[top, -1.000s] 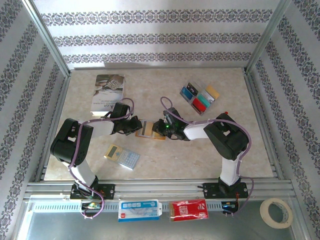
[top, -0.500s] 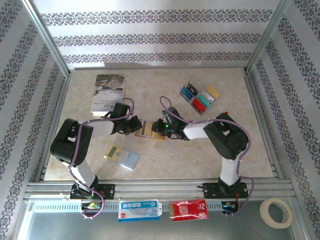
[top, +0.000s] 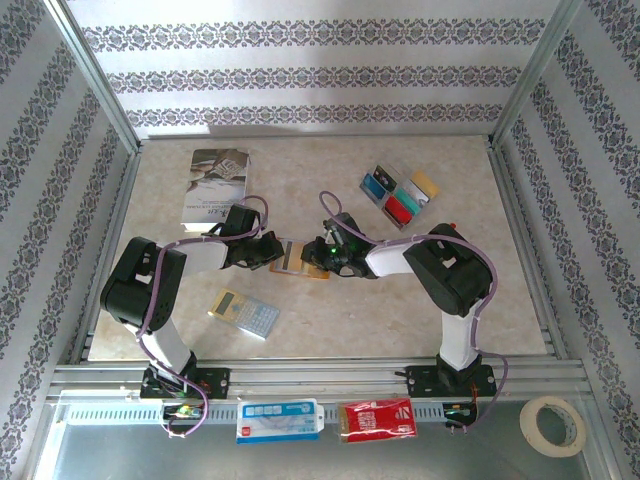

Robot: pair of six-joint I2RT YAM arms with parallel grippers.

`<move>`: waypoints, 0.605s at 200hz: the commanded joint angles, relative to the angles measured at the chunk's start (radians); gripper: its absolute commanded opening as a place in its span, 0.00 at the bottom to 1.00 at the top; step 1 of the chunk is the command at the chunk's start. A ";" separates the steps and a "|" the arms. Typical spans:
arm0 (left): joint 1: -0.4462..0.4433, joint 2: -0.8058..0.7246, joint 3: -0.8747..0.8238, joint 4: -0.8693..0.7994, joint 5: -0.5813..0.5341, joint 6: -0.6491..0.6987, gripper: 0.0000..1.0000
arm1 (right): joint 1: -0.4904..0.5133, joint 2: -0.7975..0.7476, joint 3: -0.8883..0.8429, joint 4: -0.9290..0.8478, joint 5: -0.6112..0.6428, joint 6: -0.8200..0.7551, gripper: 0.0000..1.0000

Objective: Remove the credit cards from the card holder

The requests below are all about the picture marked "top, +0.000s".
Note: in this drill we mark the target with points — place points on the tan leather card holder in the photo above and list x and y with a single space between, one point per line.
295 272

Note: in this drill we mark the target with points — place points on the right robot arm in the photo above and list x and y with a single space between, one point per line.
450 275

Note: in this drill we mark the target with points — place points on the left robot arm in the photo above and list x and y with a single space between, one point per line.
140 285

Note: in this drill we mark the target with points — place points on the white card with dark stripe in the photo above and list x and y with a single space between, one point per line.
294 256

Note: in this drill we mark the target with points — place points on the red card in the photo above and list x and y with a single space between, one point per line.
399 212

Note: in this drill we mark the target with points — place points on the blue card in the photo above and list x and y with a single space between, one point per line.
372 189

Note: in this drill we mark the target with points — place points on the clear plastic card box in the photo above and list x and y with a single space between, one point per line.
400 197

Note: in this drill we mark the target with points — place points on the teal card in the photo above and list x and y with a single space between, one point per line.
409 200

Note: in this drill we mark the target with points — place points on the black card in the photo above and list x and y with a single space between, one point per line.
386 176

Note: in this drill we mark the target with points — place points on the silver card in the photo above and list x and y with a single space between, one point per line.
417 192

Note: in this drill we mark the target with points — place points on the gold card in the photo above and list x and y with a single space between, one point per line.
426 183

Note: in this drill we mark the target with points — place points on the gold and silver calculator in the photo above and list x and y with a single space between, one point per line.
245 312

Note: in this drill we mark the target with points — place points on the paperback book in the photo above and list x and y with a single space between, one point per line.
215 190

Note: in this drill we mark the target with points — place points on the red package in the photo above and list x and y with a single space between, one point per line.
377 420

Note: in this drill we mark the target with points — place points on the blue and white package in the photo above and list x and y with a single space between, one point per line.
277 422

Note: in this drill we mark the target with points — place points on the small electronics board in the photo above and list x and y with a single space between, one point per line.
182 411
460 412

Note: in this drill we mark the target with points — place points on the masking tape roll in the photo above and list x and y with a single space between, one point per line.
530 430

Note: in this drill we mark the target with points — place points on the aluminium frame rail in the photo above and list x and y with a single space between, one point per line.
320 377

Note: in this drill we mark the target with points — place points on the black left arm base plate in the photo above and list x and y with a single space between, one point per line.
215 382

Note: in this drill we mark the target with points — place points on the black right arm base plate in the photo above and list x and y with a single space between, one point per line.
420 380

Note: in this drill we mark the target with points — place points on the aluminium side rail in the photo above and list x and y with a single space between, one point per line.
530 250
107 250

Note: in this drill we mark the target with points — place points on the aluminium frame post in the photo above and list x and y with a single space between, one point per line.
95 85
535 75

